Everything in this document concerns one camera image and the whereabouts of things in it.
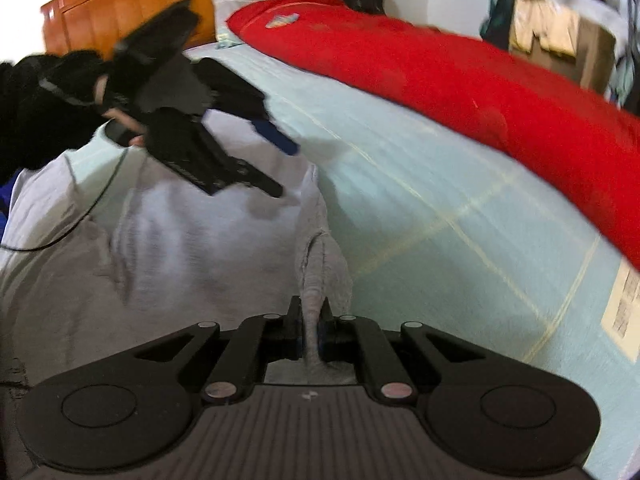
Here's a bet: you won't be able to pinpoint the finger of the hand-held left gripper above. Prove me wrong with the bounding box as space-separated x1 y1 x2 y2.
224 159 285 198
196 57 301 156

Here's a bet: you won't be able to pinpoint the person's left hand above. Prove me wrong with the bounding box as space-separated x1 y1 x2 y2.
94 76 147 148

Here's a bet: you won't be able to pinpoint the pale green garment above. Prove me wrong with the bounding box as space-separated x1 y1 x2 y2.
607 52 632 108

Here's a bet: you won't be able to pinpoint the cardboard box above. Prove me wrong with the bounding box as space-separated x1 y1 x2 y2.
510 0 618 93

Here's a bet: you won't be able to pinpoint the beige shorts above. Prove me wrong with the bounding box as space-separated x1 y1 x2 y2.
510 0 581 56

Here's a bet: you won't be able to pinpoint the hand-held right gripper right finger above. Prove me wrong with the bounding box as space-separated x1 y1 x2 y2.
318 297 486 402

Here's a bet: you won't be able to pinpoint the white printed label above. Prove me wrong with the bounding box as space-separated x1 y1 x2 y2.
602 260 640 346

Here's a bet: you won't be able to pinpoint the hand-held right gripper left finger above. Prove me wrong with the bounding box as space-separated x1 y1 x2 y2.
135 296 304 403

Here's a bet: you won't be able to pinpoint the red quilt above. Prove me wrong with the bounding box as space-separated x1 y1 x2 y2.
226 0 640 273

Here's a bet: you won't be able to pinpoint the green bag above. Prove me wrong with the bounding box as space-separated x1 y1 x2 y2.
480 0 546 51

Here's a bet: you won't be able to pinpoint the light grey garment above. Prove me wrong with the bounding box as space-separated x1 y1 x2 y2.
0 110 331 480

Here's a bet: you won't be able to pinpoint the wooden headboard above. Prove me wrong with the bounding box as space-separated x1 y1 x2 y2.
40 0 326 61

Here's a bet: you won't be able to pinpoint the pale checked pillow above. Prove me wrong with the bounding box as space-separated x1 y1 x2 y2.
206 0 321 50

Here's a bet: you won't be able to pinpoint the bed with green checked sheet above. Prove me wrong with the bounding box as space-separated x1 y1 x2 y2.
182 42 640 480

